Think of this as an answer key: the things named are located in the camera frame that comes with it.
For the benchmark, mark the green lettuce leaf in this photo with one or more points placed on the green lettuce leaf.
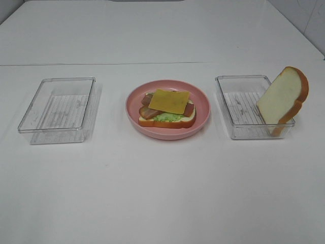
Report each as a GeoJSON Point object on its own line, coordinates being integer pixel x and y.
{"type": "Point", "coordinates": [168, 117]}

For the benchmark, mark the bacon strip front curved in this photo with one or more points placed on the bacon strip front curved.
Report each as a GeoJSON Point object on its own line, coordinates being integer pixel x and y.
{"type": "Point", "coordinates": [147, 113]}

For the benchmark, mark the yellow cheese slice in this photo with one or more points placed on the yellow cheese slice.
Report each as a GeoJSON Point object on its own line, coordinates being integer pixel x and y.
{"type": "Point", "coordinates": [169, 101]}

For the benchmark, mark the white bread slice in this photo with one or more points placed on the white bread slice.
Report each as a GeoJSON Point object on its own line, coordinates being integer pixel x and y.
{"type": "Point", "coordinates": [184, 122]}

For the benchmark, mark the pink round plate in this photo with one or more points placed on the pink round plate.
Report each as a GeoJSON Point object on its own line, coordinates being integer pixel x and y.
{"type": "Point", "coordinates": [199, 98]}

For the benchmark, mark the clear plastic bread tray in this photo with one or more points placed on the clear plastic bread tray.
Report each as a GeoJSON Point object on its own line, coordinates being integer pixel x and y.
{"type": "Point", "coordinates": [237, 97]}

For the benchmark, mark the clear plastic ingredient tray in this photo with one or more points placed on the clear plastic ingredient tray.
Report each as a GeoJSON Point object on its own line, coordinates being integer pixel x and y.
{"type": "Point", "coordinates": [63, 110]}

